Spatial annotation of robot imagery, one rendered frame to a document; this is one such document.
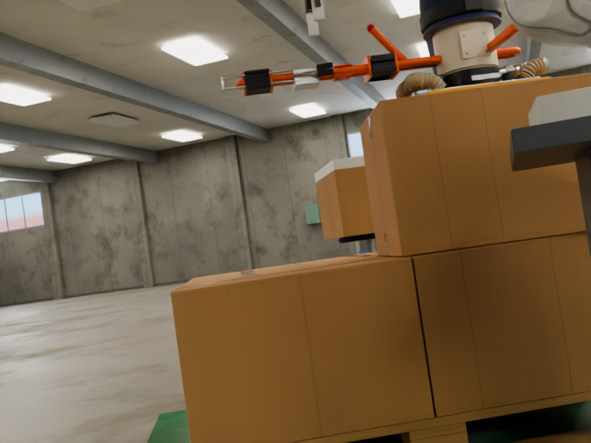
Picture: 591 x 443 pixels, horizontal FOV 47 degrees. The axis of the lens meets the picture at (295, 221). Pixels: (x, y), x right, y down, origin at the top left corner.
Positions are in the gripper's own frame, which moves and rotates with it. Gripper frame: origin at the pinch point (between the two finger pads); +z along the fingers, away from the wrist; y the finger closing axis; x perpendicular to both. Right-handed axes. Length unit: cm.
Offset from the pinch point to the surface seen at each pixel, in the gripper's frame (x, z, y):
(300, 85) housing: 7.0, 16.7, -1.3
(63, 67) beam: 258, -254, 862
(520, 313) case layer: -38, 85, -20
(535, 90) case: -50, 30, -20
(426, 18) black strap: -30.6, 2.4, -1.8
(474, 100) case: -34.4, 30.0, -19.2
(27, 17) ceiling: 259, -274, 696
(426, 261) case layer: -16, 69, -20
